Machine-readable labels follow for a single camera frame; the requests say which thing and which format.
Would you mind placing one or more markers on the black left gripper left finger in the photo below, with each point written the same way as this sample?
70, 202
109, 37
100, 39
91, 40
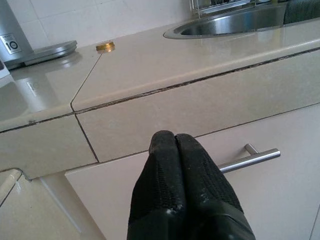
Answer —
157, 180

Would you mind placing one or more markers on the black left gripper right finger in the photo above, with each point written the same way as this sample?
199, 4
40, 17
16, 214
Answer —
207, 190

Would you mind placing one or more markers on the silver kitchen appliance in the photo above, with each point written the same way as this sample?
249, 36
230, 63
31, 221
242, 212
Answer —
12, 30

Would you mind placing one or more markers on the beige drawer front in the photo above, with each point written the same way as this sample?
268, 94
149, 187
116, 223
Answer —
275, 195

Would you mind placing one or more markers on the gold metal jar lid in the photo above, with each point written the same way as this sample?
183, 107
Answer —
105, 47

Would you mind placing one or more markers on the stainless steel double sink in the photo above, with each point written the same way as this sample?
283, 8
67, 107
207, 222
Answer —
225, 23

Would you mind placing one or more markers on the grey dish cloth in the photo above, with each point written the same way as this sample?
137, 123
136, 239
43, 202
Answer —
302, 11

